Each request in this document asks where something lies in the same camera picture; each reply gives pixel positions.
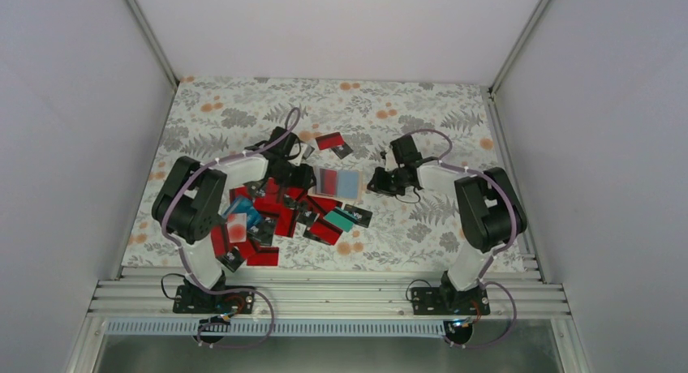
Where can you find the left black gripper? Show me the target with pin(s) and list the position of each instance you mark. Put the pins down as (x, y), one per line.
(303, 178)

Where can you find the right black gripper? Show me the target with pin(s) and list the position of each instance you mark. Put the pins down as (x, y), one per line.
(380, 186)

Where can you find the beige leather card holder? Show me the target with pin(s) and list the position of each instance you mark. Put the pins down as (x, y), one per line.
(349, 185)

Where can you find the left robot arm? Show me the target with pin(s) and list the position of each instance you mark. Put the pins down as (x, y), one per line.
(187, 206)

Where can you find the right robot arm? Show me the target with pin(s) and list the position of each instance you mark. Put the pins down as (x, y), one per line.
(490, 212)

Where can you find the black vip card upper right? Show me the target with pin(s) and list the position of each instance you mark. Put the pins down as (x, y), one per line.
(361, 216)

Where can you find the red card top right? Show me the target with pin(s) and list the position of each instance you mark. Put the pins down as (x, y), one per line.
(328, 141)

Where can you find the black card top right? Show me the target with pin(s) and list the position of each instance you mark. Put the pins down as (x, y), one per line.
(342, 150)

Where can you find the teal card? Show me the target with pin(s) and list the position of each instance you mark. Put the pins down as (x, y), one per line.
(340, 219)

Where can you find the blue card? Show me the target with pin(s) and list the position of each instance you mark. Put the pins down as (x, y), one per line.
(243, 205)

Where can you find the white card red spot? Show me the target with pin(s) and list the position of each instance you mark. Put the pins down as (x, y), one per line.
(236, 227)

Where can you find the red card bottom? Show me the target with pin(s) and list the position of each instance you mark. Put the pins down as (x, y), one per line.
(264, 259)

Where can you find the floral table mat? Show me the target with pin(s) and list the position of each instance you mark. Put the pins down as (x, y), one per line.
(214, 116)

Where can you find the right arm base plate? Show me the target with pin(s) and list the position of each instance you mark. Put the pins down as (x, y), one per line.
(433, 301)

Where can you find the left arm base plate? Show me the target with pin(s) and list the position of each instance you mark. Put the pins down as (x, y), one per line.
(192, 300)

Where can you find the aluminium rail frame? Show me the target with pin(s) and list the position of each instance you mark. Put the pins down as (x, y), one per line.
(302, 302)

